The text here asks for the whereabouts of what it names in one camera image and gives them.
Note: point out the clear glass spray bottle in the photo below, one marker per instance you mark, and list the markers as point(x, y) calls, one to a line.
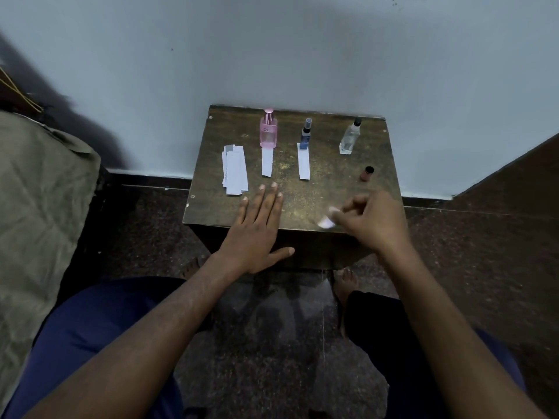
point(349, 138)

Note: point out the pink perfume bottle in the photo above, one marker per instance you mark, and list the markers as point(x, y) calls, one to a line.
point(268, 133)

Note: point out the person's left forearm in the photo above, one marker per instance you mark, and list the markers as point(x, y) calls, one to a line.
point(144, 344)

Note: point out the person's left middle finger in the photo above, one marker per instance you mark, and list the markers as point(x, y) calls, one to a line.
point(270, 202)

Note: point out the olive green cloth cover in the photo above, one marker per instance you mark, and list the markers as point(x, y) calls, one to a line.
point(39, 222)

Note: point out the person's right forearm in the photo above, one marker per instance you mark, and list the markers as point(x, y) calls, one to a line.
point(441, 335)

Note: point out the small brown wooden table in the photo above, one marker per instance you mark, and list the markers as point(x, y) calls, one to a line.
point(305, 187)

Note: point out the person's right fingers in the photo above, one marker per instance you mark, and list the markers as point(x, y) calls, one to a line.
point(349, 215)

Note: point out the dark red bottle cap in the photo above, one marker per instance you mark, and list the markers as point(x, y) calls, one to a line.
point(367, 173)

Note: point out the person's blue trousers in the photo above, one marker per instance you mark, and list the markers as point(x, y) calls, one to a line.
point(87, 327)

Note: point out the stack of white paper strips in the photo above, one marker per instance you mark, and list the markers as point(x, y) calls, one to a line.
point(235, 170)

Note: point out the person's left foot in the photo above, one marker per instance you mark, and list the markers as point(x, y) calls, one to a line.
point(195, 266)

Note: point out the person's left little finger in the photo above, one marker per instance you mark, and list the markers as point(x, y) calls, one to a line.
point(243, 209)

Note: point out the person's foot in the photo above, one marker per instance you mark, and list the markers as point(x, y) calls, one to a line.
point(195, 266)
point(346, 283)

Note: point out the person's left hand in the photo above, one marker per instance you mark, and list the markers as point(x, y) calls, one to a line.
point(251, 239)

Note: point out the person's left thumb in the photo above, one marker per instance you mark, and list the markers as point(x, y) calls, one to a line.
point(281, 253)

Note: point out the white paper test strip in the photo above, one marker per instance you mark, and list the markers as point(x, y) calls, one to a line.
point(325, 222)
point(267, 161)
point(303, 163)

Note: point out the blue spray perfume bottle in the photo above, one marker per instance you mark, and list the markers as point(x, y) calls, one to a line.
point(305, 135)

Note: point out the person's right foot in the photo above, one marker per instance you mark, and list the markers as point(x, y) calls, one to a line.
point(346, 283)

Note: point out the person's right hand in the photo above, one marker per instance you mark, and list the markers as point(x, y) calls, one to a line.
point(377, 222)

